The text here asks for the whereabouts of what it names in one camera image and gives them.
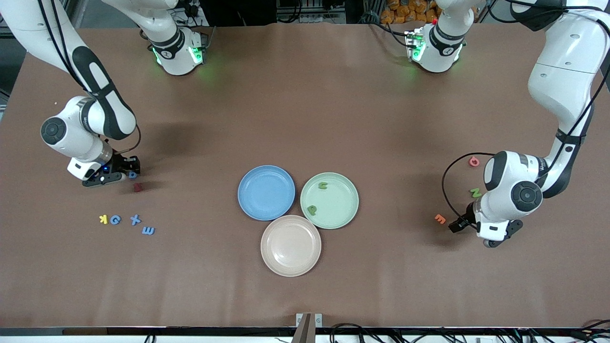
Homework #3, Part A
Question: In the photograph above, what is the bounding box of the green plate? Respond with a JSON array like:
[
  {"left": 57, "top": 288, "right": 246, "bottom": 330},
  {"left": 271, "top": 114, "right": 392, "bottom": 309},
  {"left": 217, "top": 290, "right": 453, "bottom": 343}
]
[{"left": 300, "top": 172, "right": 359, "bottom": 230}]

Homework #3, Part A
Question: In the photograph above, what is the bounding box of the blue plate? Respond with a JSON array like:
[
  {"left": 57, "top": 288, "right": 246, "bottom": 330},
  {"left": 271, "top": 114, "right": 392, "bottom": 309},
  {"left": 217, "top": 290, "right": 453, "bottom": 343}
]
[{"left": 237, "top": 165, "right": 296, "bottom": 221}]

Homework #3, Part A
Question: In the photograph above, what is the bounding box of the pink plate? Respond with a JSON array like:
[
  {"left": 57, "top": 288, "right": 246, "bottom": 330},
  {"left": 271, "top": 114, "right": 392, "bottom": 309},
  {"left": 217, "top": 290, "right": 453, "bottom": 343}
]
[{"left": 260, "top": 215, "right": 322, "bottom": 277}]

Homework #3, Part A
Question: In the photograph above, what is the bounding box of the white power strip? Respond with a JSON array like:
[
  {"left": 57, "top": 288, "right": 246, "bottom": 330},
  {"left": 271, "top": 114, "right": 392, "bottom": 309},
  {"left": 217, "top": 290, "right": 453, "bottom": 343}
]
[{"left": 183, "top": 0, "right": 220, "bottom": 17}]

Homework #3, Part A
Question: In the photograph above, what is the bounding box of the brown paper table cover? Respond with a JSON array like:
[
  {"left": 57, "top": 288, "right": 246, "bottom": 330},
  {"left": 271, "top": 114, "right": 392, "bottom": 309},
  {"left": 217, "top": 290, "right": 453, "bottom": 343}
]
[{"left": 0, "top": 21, "right": 610, "bottom": 330}]

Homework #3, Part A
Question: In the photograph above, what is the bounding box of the orange packets pile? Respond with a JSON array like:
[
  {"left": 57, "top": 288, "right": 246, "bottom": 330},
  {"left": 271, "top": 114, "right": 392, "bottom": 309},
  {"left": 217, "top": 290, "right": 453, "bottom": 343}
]
[{"left": 381, "top": 0, "right": 441, "bottom": 24}]

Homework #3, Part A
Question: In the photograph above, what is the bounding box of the black looped cable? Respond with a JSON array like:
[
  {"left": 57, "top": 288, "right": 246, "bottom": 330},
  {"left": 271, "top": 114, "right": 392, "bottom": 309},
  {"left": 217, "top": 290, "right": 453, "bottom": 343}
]
[{"left": 329, "top": 323, "right": 370, "bottom": 343}]

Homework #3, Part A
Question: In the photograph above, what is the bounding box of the grey metal bracket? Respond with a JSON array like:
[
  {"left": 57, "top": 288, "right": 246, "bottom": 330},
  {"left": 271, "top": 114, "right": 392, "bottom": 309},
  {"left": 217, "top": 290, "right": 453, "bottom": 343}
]
[{"left": 295, "top": 313, "right": 323, "bottom": 328}]

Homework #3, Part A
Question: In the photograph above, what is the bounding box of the grey-brown upright post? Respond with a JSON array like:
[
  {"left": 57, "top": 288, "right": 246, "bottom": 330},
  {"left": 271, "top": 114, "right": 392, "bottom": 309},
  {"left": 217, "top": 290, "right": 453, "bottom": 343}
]
[{"left": 292, "top": 313, "right": 313, "bottom": 343}]

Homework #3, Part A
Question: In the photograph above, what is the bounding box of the black left base cable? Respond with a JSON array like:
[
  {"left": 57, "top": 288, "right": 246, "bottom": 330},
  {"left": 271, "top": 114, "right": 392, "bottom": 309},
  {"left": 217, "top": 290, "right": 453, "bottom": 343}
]
[{"left": 369, "top": 21, "right": 410, "bottom": 48}]

